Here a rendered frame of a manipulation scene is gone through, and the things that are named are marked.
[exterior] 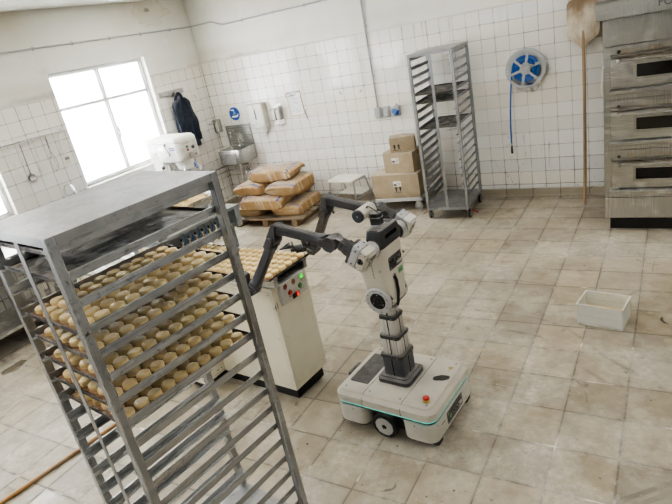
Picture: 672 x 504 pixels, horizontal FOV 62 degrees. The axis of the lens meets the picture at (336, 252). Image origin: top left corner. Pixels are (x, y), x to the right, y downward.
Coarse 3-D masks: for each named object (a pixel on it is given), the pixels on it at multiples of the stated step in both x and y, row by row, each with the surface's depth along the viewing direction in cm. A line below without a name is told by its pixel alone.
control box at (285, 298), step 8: (296, 272) 353; (288, 280) 344; (296, 280) 351; (304, 280) 357; (280, 288) 339; (288, 288) 345; (296, 288) 351; (304, 288) 357; (280, 296) 342; (288, 296) 345; (296, 296) 351
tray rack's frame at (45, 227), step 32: (96, 192) 204; (128, 192) 193; (160, 192) 182; (0, 224) 184; (32, 224) 175; (64, 224) 167; (96, 224) 166; (0, 256) 188; (64, 288) 160; (32, 320) 197; (64, 352) 185; (96, 352) 169; (128, 448) 182; (96, 480) 222
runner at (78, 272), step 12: (192, 216) 196; (204, 216) 200; (168, 228) 189; (180, 228) 192; (144, 240) 182; (156, 240) 186; (120, 252) 176; (132, 252) 179; (84, 264) 167; (96, 264) 170; (72, 276) 165
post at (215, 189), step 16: (224, 208) 203; (224, 224) 204; (224, 240) 208; (240, 272) 212; (240, 288) 214; (256, 320) 220; (256, 336) 221; (256, 352) 226; (272, 384) 231; (272, 400) 233; (288, 432) 242; (288, 448) 242; (288, 464) 247; (304, 496) 254
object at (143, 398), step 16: (224, 336) 226; (240, 336) 223; (208, 352) 219; (176, 368) 209; (192, 368) 207; (160, 384) 203; (96, 400) 198; (128, 400) 195; (144, 400) 193; (128, 416) 187
